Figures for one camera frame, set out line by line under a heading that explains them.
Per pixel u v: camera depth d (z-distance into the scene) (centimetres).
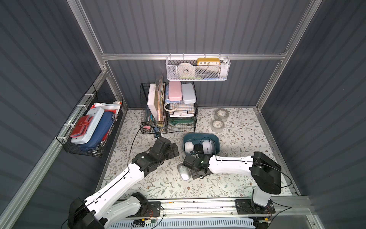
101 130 67
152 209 74
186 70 86
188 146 94
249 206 73
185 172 85
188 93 99
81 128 62
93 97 78
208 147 95
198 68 88
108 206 42
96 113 69
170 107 95
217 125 109
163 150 58
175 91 96
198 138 102
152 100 91
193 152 78
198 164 62
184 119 101
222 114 116
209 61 87
